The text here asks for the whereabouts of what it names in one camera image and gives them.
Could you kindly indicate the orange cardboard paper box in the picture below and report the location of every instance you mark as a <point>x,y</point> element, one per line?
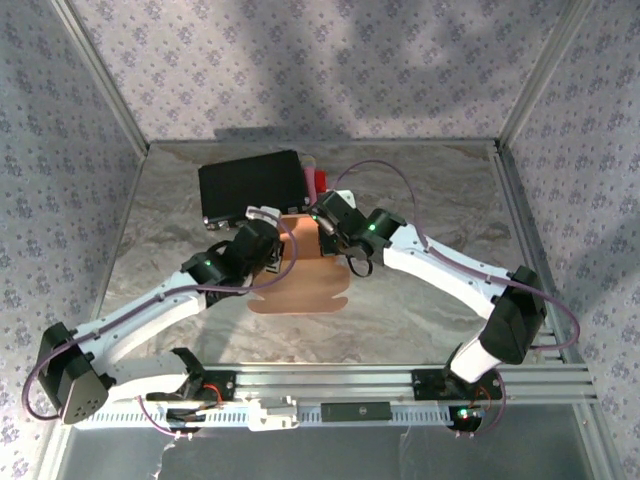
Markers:
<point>300,295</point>

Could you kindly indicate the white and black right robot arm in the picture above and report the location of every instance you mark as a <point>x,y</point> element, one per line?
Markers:
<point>515,320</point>

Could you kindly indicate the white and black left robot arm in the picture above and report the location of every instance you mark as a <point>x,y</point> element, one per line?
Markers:
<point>75,385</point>

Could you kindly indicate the red plastic block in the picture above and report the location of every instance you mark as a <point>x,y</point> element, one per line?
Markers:
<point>321,180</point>

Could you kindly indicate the pink toy microphone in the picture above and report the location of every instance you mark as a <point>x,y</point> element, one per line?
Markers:
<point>310,180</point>

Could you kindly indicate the black bar device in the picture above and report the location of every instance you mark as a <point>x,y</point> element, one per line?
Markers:
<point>355,411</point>

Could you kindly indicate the black left controller board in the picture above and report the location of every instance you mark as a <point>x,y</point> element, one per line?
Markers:
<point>182,415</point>

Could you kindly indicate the black controller board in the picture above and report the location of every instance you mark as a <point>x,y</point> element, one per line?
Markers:
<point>182,415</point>
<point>465,420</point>

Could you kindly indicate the black right controller board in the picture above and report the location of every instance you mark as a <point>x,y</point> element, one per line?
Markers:
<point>465,420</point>

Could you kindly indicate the aluminium side rail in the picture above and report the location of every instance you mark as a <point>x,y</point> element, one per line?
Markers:
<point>522,215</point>
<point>122,225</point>

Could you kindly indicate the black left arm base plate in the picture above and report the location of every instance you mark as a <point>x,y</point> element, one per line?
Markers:
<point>227,385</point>

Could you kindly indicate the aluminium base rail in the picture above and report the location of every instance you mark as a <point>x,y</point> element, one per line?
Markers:
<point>325,382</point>

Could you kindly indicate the white plastic duct clip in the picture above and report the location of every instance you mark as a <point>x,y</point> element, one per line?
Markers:
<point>270,420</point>

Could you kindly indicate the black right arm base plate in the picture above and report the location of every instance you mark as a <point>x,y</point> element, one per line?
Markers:
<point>425,385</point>

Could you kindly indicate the aluminium frame post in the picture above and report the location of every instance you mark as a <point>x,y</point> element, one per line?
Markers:
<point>101,75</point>
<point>546,75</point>

